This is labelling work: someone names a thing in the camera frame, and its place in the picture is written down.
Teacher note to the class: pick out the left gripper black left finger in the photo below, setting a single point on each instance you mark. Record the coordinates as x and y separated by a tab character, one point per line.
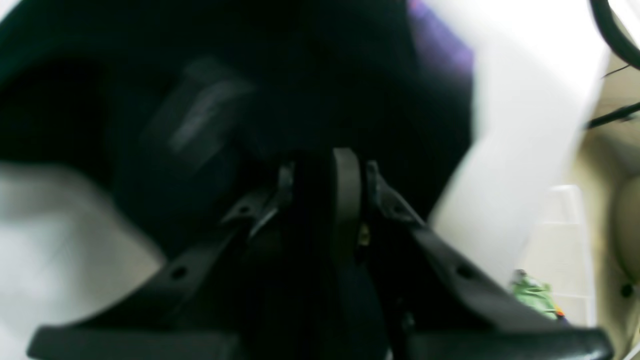
142	325

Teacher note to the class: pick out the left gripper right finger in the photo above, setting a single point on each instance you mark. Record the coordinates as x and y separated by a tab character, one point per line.
435	303

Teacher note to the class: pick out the black t-shirt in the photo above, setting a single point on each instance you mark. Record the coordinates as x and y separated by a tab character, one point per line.
179	108

